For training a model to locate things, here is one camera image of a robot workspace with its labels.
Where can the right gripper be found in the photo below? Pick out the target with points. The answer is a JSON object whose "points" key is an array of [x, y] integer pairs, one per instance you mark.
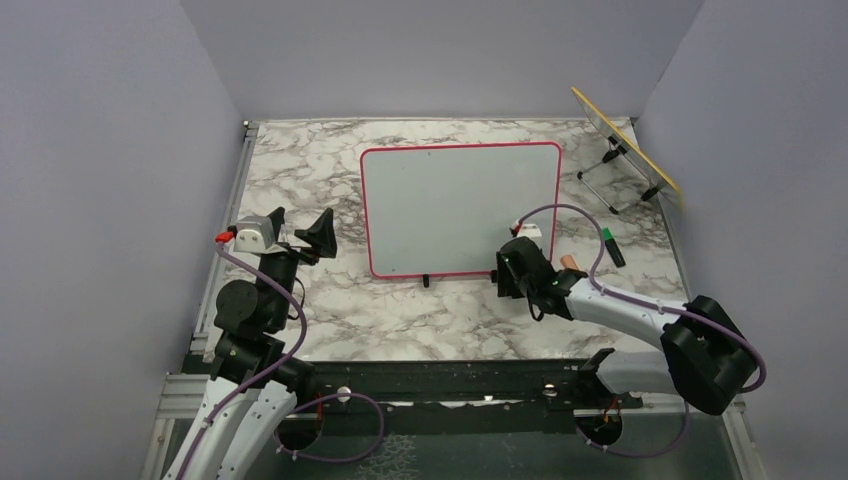
{"points": [[504, 282]]}

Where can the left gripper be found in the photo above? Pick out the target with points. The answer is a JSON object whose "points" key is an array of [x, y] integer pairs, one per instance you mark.
{"points": [[320, 234]]}

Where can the pink-framed whiteboard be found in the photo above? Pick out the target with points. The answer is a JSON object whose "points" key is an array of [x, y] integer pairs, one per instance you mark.
{"points": [[444, 210]]}

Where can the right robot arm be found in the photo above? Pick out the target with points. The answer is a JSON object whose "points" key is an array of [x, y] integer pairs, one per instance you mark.
{"points": [[698, 352]]}

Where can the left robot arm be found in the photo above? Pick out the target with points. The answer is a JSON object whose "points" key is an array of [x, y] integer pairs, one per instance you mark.
{"points": [[254, 379]]}

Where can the orange marker cap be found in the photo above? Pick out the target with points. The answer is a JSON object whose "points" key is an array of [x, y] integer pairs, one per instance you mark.
{"points": [[569, 262]]}

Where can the green black highlighter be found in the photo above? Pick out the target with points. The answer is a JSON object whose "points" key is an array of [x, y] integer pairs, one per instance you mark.
{"points": [[612, 248]]}

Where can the yellow-edged board on stand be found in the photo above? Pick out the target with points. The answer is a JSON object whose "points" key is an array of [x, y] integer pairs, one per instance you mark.
{"points": [[620, 146]]}

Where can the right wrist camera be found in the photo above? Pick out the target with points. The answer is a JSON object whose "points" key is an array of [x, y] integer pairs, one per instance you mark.
{"points": [[527, 230]]}

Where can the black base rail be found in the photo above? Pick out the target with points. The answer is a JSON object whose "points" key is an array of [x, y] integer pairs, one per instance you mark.
{"points": [[451, 398]]}

